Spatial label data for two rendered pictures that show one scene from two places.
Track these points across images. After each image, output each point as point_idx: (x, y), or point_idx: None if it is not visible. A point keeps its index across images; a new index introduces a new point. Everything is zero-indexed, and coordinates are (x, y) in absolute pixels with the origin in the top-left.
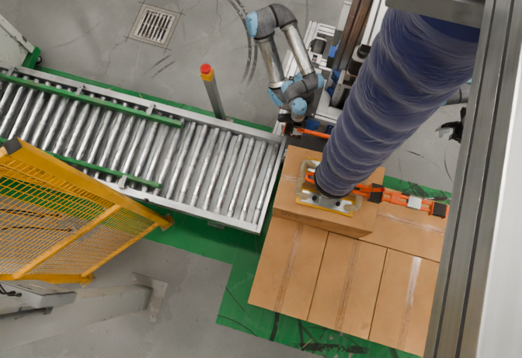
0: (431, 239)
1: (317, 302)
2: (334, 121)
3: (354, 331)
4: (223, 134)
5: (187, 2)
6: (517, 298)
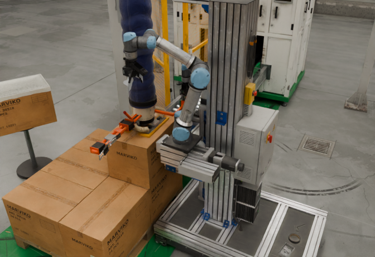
0: (83, 216)
1: (79, 152)
2: (191, 131)
3: (49, 164)
4: None
5: (341, 161)
6: None
